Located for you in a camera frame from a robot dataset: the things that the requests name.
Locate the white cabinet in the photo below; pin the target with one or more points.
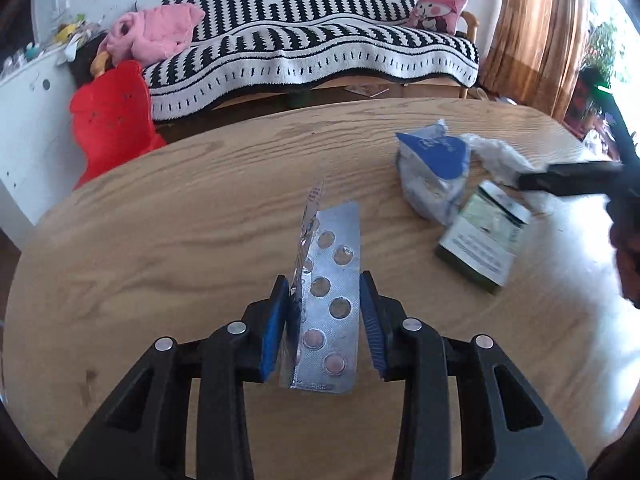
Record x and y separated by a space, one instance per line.
25 125

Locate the green white carton box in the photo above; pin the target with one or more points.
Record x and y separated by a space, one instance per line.
482 237

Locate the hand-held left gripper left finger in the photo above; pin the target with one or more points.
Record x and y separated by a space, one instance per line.
275 332

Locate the brown curtain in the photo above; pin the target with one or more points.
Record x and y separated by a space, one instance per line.
535 35

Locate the blue white crumpled bag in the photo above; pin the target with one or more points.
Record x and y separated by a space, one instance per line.
432 170

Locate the pink printed cushion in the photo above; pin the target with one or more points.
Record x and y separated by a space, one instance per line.
435 12

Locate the red cloth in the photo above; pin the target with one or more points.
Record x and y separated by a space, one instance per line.
112 115

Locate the black white striped sofa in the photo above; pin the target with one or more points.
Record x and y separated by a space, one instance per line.
300 45

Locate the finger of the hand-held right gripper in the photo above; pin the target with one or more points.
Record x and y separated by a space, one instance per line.
565 177

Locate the white plastic bag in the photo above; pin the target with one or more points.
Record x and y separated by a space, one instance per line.
495 155

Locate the green potted plant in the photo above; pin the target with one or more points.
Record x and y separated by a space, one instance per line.
602 45

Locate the silver pill blister pack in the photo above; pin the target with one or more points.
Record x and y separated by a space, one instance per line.
307 230
332 280

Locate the heap of colourful clutter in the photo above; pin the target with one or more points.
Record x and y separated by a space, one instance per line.
67 35

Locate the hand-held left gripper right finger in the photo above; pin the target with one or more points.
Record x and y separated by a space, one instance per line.
372 332

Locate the pink clothing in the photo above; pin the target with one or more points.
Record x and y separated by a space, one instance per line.
150 30

